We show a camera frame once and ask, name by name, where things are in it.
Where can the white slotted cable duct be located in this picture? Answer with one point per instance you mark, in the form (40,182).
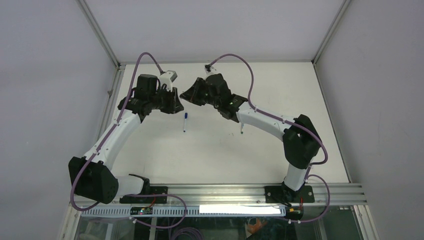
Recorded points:
(203,210)

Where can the white pen blue end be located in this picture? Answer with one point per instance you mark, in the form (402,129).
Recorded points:
(185,124)

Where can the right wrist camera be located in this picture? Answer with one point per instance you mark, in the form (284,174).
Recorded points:
(210,70)

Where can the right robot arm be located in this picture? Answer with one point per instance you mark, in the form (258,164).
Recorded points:
(299,137)

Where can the orange object below table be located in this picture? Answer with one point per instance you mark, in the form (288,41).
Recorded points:
(255,224)

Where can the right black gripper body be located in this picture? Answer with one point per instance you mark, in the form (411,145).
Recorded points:
(213,101)

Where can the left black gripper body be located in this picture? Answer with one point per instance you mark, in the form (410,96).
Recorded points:
(165,101)

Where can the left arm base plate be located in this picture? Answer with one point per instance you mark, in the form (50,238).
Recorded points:
(157,191)

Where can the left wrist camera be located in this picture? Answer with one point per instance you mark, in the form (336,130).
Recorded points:
(166,80)

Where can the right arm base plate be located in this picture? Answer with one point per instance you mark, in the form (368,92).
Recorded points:
(275,195)

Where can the aluminium frame rail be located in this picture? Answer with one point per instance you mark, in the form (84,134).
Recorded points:
(341,194)

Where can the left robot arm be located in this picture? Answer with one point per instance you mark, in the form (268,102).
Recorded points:
(91,175)

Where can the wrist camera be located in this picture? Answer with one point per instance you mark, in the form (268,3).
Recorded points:
(210,70)
(166,80)

